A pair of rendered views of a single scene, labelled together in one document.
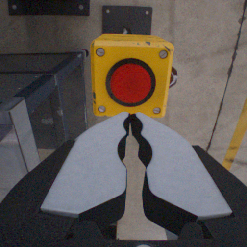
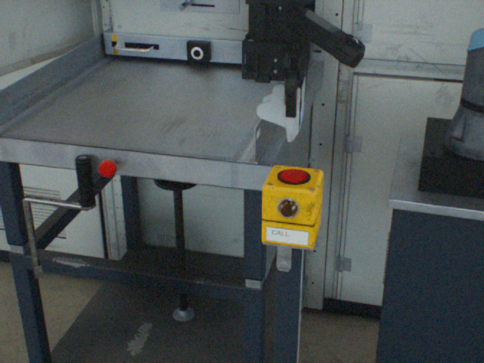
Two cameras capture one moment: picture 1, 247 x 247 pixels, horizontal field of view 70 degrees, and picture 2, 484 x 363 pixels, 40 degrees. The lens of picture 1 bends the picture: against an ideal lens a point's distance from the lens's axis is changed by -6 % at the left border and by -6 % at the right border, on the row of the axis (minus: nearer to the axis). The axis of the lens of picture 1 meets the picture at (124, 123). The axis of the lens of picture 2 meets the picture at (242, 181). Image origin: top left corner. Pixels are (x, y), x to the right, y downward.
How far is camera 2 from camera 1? 93 cm
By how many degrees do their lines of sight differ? 61
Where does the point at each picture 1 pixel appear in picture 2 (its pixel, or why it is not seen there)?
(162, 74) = (297, 187)
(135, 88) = (291, 174)
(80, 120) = not seen: outside the picture
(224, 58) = not seen: outside the picture
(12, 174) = (202, 149)
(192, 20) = not seen: outside the picture
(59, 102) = (217, 283)
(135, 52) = (313, 180)
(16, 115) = (262, 171)
